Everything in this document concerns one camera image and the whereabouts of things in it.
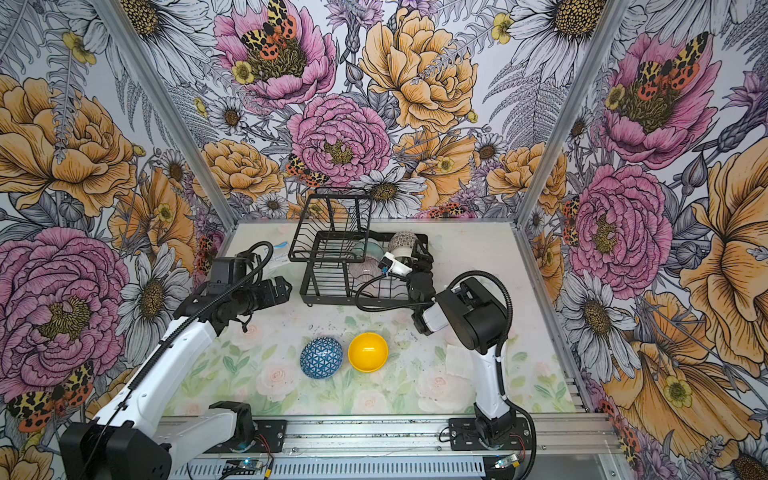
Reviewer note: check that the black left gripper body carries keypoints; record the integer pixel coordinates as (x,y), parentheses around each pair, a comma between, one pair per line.
(260,297)

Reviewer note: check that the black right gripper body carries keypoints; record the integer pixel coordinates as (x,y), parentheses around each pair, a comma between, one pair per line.
(417,266)

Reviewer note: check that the brown patterned ceramic bowl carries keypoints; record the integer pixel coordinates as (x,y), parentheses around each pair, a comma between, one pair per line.
(402,244)

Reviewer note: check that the mint green ceramic bowl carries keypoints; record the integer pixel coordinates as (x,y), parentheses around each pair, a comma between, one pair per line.
(364,249)

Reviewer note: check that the yellow bowl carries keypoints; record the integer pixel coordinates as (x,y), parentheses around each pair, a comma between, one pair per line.
(368,352)

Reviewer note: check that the blue geometric patterned bowl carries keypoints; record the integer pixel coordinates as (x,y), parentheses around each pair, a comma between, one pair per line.
(321,358)

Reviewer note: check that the cream white bowl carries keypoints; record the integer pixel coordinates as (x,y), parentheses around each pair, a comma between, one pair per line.
(402,255)

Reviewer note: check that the pink striped ceramic bowl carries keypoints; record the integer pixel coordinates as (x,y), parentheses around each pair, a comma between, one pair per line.
(363,272)

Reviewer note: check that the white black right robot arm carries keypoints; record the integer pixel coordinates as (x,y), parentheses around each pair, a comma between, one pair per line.
(478,308)

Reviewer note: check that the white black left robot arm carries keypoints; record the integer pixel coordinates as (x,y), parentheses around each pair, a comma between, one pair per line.
(124,439)

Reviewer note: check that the small blue white packet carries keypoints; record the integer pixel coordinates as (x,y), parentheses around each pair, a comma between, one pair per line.
(279,260)

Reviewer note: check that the green circuit board left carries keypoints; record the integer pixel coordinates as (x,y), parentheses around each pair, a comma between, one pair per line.
(244,467)

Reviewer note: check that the green circuit board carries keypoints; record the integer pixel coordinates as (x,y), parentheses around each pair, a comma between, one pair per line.
(244,467)
(509,461)

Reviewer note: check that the green circuit board right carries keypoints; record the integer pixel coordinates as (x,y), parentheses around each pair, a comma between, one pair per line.
(509,461)

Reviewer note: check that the black wire dish rack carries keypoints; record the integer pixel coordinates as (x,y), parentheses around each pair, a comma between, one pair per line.
(347,261)

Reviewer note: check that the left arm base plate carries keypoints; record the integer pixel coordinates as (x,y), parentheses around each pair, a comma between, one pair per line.
(270,436)

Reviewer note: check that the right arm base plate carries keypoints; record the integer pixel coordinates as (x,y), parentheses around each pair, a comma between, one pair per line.
(464,436)

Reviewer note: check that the aluminium mounting rail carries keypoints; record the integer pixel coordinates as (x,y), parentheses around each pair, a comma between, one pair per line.
(578,433)

